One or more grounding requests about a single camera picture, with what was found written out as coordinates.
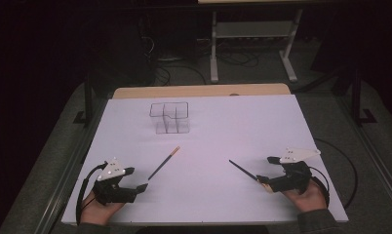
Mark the white board sheet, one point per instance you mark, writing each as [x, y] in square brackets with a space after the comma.
[200, 188]

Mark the aluminium rail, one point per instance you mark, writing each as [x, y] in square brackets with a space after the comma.
[64, 182]
[376, 162]

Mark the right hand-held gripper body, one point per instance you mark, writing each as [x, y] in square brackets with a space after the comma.
[293, 177]

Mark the white metal desk frame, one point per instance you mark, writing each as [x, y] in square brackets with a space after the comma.
[252, 30]

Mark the black metal stand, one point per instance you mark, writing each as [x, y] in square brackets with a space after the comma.
[87, 104]
[357, 97]

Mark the thin dark makeup brush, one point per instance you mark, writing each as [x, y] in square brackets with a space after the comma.
[164, 162]

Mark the clear plastic organizer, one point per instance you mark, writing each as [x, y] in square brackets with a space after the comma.
[169, 117]

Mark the person's right hand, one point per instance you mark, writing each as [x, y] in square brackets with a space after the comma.
[306, 200]

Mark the person's left hand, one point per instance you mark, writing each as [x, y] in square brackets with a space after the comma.
[98, 211]

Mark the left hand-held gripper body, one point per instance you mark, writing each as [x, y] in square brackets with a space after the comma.
[114, 191]

